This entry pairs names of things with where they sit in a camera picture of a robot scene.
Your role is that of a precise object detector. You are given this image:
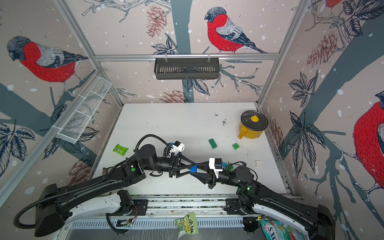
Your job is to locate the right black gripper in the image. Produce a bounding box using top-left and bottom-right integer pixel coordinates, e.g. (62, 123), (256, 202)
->
(193, 161), (242, 190)

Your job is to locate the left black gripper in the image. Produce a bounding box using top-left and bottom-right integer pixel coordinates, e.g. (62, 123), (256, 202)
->
(142, 153), (194, 179)

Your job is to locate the blue lego brick bottom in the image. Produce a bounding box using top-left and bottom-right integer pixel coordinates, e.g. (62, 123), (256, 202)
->
(190, 165), (198, 173)

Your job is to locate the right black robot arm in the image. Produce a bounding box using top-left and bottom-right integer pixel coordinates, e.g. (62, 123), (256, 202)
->
(190, 159), (336, 240)

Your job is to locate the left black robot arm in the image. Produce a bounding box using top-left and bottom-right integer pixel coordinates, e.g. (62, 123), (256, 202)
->
(14, 144), (196, 237)

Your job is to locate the long green lego brick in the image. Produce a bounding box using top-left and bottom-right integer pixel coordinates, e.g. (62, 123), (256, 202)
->
(209, 139), (218, 149)

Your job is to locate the small green lego brick right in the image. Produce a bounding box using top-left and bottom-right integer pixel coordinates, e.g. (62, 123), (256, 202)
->
(233, 143), (240, 150)

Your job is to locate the green snack bag front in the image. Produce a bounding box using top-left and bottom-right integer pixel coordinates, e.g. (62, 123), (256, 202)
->
(175, 212), (199, 240)

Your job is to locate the green snack packet on table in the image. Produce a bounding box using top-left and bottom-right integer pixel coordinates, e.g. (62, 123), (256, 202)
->
(113, 144), (129, 156)

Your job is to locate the yellow pot with glass lid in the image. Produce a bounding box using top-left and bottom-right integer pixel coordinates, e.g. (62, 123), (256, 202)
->
(238, 110), (269, 139)

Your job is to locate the colourful wipes pack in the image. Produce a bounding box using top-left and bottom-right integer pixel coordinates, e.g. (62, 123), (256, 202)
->
(261, 221), (307, 240)

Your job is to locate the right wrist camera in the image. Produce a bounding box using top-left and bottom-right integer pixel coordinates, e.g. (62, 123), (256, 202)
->
(209, 158), (224, 179)

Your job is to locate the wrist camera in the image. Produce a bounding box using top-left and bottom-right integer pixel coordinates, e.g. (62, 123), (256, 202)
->
(169, 141), (185, 157)
(209, 158), (224, 179)

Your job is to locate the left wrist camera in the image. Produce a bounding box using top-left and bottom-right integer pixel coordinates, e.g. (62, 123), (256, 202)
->
(169, 141), (185, 157)

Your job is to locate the black wire shelf basket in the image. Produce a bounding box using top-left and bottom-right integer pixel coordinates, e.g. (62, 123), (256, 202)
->
(154, 58), (220, 80)

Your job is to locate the white wire mesh basket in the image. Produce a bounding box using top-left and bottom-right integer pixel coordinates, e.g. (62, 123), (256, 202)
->
(56, 77), (112, 144)

